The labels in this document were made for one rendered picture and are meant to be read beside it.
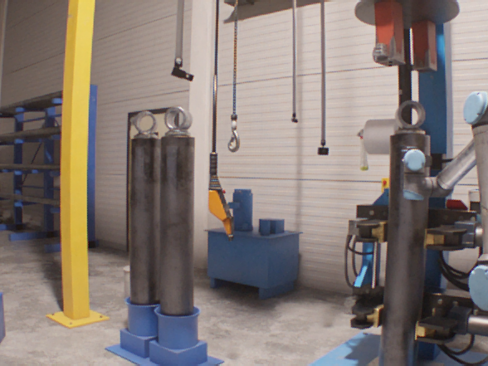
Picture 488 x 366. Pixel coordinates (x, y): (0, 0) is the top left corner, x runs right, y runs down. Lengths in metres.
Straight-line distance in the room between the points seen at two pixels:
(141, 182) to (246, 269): 2.01
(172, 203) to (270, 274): 2.04
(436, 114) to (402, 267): 0.97
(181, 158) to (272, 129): 2.69
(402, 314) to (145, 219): 1.68
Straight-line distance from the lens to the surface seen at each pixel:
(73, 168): 3.85
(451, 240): 2.40
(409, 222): 2.45
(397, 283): 2.50
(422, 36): 2.76
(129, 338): 3.32
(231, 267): 4.88
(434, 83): 2.94
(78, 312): 4.04
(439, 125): 2.90
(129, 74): 7.43
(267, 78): 5.53
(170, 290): 2.92
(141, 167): 3.07
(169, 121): 2.95
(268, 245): 4.55
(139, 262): 3.13
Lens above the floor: 1.27
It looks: 2 degrees down
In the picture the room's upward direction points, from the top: 1 degrees clockwise
